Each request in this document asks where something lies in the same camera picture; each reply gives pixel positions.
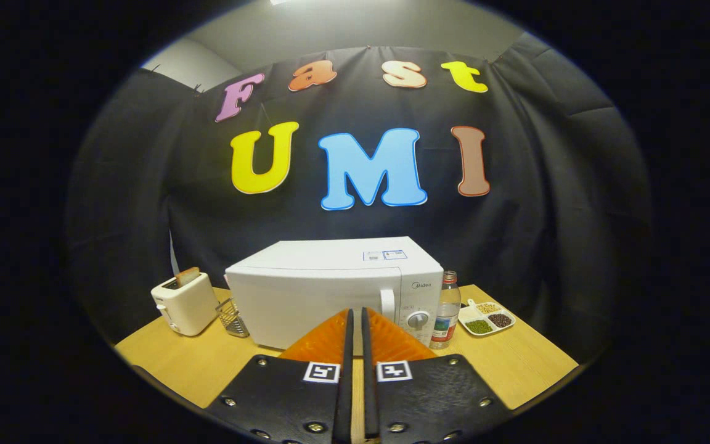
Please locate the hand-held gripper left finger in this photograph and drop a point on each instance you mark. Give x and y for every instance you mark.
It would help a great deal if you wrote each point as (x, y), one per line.
(346, 394)

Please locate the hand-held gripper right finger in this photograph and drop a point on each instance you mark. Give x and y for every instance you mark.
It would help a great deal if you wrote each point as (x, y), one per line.
(369, 394)

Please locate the white microwave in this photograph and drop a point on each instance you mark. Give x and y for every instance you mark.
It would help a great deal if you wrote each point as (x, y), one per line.
(312, 296)

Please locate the clear plastic water bottle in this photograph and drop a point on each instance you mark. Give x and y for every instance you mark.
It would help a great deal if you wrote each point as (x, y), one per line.
(446, 314)

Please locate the white divided dish of beans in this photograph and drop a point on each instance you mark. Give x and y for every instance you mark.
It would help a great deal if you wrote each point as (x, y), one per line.
(487, 317)

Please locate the white toaster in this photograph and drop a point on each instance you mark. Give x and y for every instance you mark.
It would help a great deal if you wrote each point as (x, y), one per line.
(185, 305)

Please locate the toast slice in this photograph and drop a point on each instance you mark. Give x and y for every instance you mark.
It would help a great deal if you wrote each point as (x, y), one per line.
(187, 276)

